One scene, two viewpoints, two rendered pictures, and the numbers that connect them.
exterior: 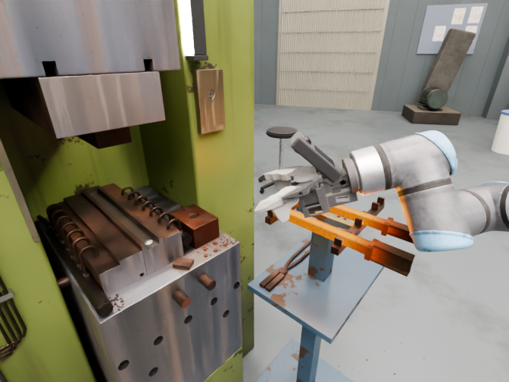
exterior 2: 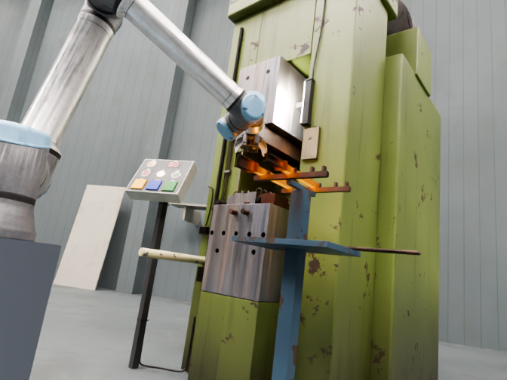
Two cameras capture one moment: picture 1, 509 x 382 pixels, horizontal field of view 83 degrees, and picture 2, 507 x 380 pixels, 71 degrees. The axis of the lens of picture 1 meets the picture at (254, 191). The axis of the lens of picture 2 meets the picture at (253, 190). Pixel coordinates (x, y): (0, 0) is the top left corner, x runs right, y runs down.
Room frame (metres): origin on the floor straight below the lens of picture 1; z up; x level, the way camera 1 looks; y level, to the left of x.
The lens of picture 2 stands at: (0.48, -1.59, 0.60)
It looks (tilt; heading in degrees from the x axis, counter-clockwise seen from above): 13 degrees up; 86
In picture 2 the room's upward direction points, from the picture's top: 7 degrees clockwise
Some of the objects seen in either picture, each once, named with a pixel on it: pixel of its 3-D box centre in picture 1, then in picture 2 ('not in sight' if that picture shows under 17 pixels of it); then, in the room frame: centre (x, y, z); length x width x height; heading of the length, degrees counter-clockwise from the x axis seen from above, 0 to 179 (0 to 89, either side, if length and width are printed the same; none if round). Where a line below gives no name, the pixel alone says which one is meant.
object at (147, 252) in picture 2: not in sight; (175, 256); (0.23, 0.43, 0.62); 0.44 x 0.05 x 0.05; 45
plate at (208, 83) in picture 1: (210, 101); (311, 143); (0.85, 0.13, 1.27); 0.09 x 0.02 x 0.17; 135
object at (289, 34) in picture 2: not in sight; (303, 48); (0.82, 0.48, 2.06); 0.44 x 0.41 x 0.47; 45
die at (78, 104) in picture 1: (75, 92); (271, 148); (0.68, 0.40, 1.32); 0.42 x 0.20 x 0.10; 45
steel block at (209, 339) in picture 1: (143, 285); (268, 255); (0.73, 0.37, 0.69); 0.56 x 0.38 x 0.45; 45
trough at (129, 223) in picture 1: (116, 212); not in sight; (0.70, 0.39, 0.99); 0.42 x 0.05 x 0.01; 45
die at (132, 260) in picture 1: (110, 226); (265, 206); (0.68, 0.40, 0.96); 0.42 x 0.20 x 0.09; 45
